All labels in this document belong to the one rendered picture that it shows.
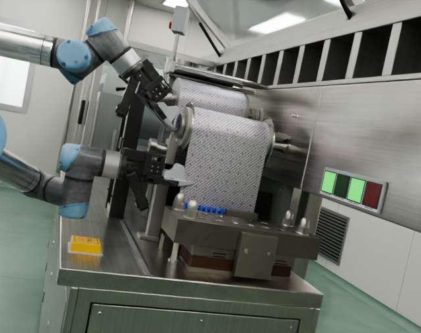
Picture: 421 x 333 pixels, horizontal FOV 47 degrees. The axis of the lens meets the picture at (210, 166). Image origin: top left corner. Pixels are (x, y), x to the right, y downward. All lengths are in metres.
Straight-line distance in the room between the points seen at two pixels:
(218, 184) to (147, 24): 5.77
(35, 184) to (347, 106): 0.83
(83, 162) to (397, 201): 0.76
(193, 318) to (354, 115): 0.63
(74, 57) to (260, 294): 0.73
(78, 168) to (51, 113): 5.60
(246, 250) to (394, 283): 3.50
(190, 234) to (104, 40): 0.57
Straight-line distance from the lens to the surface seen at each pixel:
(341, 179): 1.22
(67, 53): 1.22
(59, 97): 6.87
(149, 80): 1.39
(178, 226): 1.18
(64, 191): 1.31
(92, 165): 1.28
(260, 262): 1.25
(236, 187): 1.41
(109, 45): 1.36
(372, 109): 1.18
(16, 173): 1.29
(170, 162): 1.42
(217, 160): 1.38
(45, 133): 6.88
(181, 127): 1.37
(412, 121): 1.07
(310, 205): 1.68
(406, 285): 4.54
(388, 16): 1.25
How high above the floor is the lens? 1.25
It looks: 4 degrees down
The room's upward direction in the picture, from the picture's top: 11 degrees clockwise
